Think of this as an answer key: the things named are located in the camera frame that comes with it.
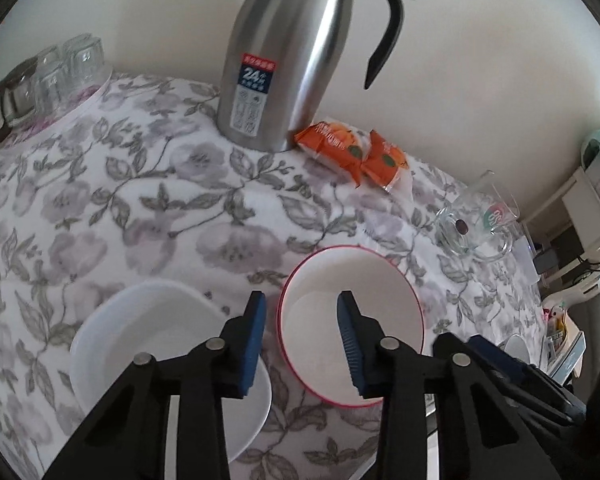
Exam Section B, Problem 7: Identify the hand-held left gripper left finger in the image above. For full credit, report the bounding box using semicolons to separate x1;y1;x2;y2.
42;290;268;480

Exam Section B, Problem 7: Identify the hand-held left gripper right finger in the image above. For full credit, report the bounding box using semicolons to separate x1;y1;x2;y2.
336;290;568;480

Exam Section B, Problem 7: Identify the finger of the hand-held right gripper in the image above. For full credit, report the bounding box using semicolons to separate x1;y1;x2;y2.
467;334;588;428

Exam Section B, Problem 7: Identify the small white bowl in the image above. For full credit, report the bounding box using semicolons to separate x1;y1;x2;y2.
500;332;532;367

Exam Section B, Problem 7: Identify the strawberry print bowl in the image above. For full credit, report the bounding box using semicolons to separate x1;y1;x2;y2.
276;245;425;407

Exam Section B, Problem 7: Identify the white square bowl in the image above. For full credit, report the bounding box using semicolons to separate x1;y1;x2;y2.
69;280;274;463

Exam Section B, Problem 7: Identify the tall printed drinking glass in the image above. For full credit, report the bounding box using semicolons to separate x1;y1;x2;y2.
460;170;521;226

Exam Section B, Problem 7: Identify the white shelf unit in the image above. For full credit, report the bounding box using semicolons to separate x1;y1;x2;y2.
522;167;600;261

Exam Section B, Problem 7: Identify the grey floral tablecloth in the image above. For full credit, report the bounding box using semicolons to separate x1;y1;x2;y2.
0;72;546;480

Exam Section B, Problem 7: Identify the orange snack packet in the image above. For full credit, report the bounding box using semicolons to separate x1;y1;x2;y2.
294;120;376;188
362;130;411;193

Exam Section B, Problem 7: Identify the stainless steel thermos jug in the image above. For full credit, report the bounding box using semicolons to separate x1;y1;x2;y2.
216;0;405;153

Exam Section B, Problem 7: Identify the white round tray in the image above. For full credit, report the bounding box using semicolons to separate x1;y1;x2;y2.
0;67;113;141

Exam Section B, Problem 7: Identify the clear upturned glass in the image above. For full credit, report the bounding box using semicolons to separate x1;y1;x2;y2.
35;67;74;113
62;34;106;88
32;45;65;77

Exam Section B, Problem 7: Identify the glass coffee pot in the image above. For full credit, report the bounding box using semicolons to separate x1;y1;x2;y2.
0;57;41;145

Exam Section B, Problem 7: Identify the glass mug with handle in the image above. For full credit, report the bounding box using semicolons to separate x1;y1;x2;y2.
434;200;515;263

